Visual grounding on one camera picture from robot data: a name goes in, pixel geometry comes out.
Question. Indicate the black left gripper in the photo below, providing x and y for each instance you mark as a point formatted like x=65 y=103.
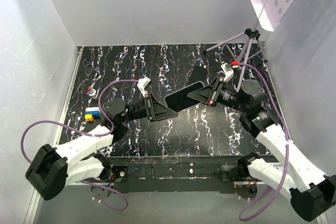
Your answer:
x=160 y=112

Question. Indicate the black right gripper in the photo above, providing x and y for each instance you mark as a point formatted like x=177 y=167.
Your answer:
x=205 y=94

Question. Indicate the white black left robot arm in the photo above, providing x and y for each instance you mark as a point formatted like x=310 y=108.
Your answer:
x=54 y=168

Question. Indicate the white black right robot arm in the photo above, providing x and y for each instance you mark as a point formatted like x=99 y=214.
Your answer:
x=311 y=191

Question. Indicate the black phone in black case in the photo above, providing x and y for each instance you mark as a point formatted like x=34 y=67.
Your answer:
x=198 y=74

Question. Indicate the blue white yellow toy blocks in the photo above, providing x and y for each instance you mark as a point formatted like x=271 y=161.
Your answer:
x=92 y=113

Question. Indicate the small red white toy figure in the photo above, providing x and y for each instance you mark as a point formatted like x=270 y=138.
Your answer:
x=92 y=93

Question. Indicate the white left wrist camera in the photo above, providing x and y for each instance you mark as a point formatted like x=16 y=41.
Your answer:
x=143 y=85

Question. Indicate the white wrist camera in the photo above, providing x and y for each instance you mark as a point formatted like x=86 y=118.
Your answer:
x=143 y=85
x=228 y=70

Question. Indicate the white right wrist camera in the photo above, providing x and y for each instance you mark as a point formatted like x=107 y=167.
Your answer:
x=228 y=70

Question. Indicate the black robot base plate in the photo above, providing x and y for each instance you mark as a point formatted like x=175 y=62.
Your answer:
x=179 y=173

